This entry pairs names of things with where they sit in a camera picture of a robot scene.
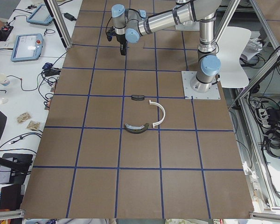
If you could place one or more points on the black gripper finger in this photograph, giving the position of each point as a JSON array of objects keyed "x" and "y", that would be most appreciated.
[{"x": 123, "y": 49}]

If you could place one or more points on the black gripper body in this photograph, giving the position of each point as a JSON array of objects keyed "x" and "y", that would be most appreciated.
[{"x": 121, "y": 38}]

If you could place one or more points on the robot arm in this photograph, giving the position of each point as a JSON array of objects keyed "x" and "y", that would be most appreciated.
[{"x": 131, "y": 24}]

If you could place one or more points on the black brake pad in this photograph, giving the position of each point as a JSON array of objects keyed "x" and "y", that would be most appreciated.
[{"x": 137, "y": 97}]

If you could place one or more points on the black power adapter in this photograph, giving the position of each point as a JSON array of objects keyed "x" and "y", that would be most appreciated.
[{"x": 69, "y": 17}]

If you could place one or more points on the white curved plastic clip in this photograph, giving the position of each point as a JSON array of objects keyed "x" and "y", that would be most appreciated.
[{"x": 161, "y": 111}]

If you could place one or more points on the blue checkered pouch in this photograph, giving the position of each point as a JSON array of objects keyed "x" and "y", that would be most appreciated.
[{"x": 47, "y": 66}]

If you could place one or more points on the far blue teach pendant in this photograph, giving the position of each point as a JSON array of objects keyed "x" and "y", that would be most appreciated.
[{"x": 40, "y": 16}]

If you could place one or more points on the blue teach pendant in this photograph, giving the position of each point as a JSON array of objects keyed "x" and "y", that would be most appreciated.
[
  {"x": 40, "y": 16},
  {"x": 27, "y": 47}
]

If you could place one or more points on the green curved brake shoe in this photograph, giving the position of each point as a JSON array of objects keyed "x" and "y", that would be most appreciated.
[{"x": 136, "y": 129}]

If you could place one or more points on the near blue teach pendant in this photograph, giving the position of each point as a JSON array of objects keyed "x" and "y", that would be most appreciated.
[{"x": 27, "y": 47}]

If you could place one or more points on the white plastic chair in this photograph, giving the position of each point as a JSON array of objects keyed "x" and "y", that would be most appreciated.
[{"x": 231, "y": 45}]

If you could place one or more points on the brown packet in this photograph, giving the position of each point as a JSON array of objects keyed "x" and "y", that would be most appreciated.
[
  {"x": 23, "y": 117},
  {"x": 33, "y": 125}
]

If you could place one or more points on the white paper cup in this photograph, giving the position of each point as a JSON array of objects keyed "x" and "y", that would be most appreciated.
[{"x": 4, "y": 80}]

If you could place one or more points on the black monitor stand base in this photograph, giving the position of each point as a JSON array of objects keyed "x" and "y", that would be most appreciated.
[{"x": 14, "y": 168}]

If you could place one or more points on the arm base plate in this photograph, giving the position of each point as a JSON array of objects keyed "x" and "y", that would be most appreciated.
[
  {"x": 193, "y": 89},
  {"x": 188, "y": 26}
]

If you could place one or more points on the aluminium frame post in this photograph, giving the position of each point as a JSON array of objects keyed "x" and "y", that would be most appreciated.
[{"x": 59, "y": 23}]

